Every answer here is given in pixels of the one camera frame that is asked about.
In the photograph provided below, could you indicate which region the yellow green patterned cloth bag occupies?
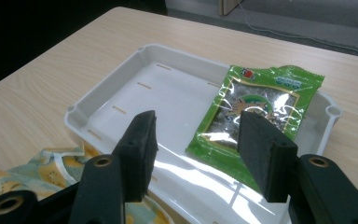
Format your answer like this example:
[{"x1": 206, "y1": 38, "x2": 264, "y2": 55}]
[{"x1": 0, "y1": 142, "x2": 175, "y2": 224}]

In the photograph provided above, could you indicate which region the green snack packet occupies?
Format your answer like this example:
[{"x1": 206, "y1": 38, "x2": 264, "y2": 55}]
[{"x1": 185, "y1": 63, "x2": 326, "y2": 193}]

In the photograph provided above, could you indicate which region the white floor cable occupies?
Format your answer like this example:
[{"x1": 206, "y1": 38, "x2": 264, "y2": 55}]
[{"x1": 238, "y1": 0, "x2": 358, "y2": 59}]

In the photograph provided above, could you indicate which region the light wooden shelf unit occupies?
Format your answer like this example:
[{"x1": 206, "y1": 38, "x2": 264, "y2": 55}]
[{"x1": 219, "y1": 0, "x2": 244, "y2": 17}]

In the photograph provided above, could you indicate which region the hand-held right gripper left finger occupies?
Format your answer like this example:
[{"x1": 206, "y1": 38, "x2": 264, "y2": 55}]
[{"x1": 111, "y1": 109, "x2": 159, "y2": 203}]

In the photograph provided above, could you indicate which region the white plastic tray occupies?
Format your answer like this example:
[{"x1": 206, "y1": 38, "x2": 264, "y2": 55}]
[{"x1": 63, "y1": 43, "x2": 343, "y2": 224}]

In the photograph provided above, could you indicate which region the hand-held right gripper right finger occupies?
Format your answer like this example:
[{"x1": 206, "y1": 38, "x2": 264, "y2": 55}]
[{"x1": 236, "y1": 110, "x2": 299, "y2": 203}]

